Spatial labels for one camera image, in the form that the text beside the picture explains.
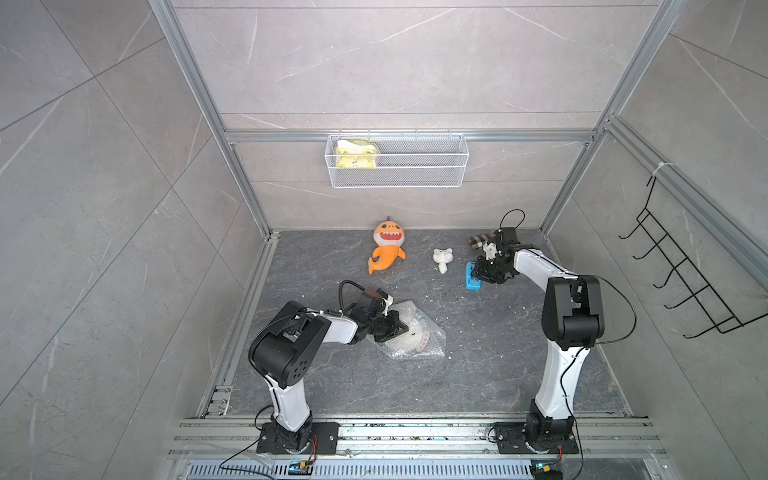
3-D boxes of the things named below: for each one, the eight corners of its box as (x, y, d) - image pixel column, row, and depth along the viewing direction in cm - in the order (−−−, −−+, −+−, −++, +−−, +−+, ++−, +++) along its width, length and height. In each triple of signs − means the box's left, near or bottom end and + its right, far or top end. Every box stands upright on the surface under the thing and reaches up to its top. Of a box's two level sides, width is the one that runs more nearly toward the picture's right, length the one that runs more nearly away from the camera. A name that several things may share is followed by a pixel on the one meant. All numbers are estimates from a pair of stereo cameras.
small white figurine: (434, 273, 109) (435, 267, 106) (432, 253, 116) (433, 247, 112) (453, 273, 109) (455, 267, 106) (450, 253, 115) (452, 247, 112)
